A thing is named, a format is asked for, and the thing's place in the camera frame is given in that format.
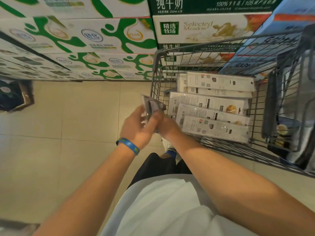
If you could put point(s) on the person's left hand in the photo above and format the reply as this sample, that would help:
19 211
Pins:
135 130

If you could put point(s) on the person's right hand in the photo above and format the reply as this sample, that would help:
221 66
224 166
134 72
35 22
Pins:
169 127

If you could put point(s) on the pile of white knife packets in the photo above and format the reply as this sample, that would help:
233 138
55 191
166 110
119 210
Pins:
214 103

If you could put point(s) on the black cleaver packets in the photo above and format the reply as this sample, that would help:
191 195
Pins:
292 108

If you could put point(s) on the person's left forearm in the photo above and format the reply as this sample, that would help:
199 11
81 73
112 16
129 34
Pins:
93 194

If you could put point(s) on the person's right forearm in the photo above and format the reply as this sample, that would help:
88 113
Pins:
233 184

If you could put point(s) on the dark cart seat panel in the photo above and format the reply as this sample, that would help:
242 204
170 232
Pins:
269 108

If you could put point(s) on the blue wristband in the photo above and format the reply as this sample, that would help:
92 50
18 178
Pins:
128 145

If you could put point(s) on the white right shoe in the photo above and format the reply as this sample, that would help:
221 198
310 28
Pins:
168 145

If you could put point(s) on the blue right sock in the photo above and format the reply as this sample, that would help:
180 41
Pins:
171 153

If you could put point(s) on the black shorts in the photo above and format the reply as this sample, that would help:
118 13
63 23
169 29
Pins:
157 167

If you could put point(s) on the white shirt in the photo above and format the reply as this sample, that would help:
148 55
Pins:
160 208

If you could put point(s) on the stack of green swirl cartons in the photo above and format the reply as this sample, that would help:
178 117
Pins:
73 34

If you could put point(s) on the dark cardboard box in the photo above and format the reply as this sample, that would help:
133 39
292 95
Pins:
14 95

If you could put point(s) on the stack of light blue cartons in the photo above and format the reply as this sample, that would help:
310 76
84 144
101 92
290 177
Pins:
295 9

